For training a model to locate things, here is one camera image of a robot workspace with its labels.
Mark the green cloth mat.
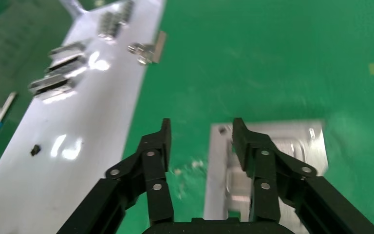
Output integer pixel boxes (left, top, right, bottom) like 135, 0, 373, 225
116, 0, 374, 234

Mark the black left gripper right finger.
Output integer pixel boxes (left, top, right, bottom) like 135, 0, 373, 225
232, 117, 374, 234

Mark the silver binder clip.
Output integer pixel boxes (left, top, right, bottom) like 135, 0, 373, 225
127, 30, 168, 65

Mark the slotted steel shelf leg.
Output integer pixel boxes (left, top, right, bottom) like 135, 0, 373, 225
57, 0, 89, 19

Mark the bent sheet metal bracket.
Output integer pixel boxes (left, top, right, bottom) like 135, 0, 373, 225
203, 120, 330, 223

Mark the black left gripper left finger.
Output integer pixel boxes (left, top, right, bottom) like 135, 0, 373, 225
56, 118, 175, 234

